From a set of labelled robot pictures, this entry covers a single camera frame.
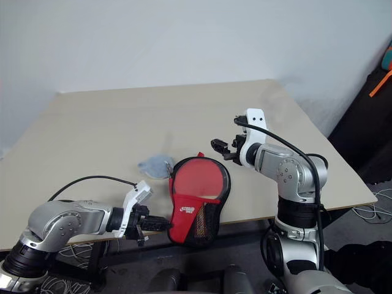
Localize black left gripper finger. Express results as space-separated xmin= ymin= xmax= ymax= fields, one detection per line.
xmin=142 ymin=223 xmax=173 ymax=232
xmin=143 ymin=215 xmax=171 ymax=225

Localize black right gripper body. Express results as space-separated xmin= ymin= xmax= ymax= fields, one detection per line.
xmin=231 ymin=132 xmax=247 ymax=166

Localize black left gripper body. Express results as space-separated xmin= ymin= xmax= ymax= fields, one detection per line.
xmin=126 ymin=204 xmax=151 ymax=247

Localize red black paddle case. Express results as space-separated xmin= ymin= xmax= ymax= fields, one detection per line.
xmin=167 ymin=152 xmax=232 ymax=249

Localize red table tennis paddle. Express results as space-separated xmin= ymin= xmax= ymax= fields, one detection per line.
xmin=172 ymin=158 xmax=230 ymax=200

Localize grey white plush pendant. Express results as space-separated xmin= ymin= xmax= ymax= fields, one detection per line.
xmin=137 ymin=155 xmax=172 ymax=179

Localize black cabinet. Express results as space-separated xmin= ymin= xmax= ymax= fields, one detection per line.
xmin=327 ymin=66 xmax=392 ymax=184

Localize teal object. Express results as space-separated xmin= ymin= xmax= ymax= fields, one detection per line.
xmin=381 ymin=46 xmax=392 ymax=70

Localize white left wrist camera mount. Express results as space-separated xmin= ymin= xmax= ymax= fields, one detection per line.
xmin=117 ymin=180 xmax=153 ymax=239

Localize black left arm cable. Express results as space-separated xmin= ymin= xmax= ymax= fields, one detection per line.
xmin=47 ymin=175 xmax=138 ymax=203

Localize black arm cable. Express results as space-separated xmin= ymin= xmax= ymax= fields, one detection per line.
xmin=234 ymin=115 xmax=330 ymax=272
xmin=47 ymin=175 xmax=138 ymax=203

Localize tangled white floor cables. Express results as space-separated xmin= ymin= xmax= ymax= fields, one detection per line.
xmin=39 ymin=241 xmax=108 ymax=294

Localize black table frame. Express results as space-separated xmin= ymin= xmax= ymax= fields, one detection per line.
xmin=87 ymin=216 xmax=278 ymax=290

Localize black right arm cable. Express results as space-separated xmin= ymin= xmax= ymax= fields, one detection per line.
xmin=234 ymin=115 xmax=330 ymax=272

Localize orange strap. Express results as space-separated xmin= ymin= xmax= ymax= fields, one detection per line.
xmin=369 ymin=69 xmax=392 ymax=98

